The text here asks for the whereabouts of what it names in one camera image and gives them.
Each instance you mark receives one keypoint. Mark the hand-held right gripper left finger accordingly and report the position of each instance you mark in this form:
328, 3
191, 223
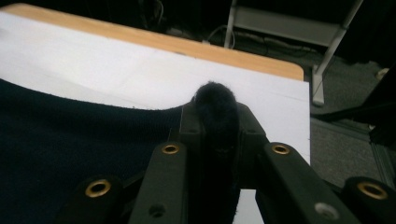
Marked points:
168, 186

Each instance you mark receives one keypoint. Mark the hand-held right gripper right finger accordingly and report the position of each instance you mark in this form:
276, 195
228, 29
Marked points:
286, 186

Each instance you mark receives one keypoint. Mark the black knit vest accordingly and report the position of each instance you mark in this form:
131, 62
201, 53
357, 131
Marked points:
62, 143

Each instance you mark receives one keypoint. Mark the black metal stand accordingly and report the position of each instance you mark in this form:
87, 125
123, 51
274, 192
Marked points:
367, 112

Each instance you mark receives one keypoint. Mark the white board table cover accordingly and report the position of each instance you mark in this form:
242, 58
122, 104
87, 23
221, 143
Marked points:
124, 77

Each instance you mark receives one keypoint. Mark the white power adapter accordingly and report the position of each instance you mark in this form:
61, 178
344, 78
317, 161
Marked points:
206, 41

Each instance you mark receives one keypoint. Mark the metal floor rail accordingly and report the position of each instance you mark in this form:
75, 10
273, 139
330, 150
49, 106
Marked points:
384, 165

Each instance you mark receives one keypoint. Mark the grey metal frame stand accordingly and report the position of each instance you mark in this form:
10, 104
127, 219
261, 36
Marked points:
280, 26

